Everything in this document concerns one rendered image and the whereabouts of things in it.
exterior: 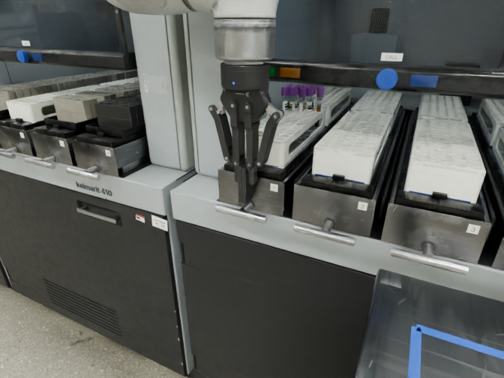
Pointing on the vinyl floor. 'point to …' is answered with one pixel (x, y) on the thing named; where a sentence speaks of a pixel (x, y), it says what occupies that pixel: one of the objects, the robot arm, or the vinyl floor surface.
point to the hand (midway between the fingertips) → (245, 182)
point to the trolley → (430, 331)
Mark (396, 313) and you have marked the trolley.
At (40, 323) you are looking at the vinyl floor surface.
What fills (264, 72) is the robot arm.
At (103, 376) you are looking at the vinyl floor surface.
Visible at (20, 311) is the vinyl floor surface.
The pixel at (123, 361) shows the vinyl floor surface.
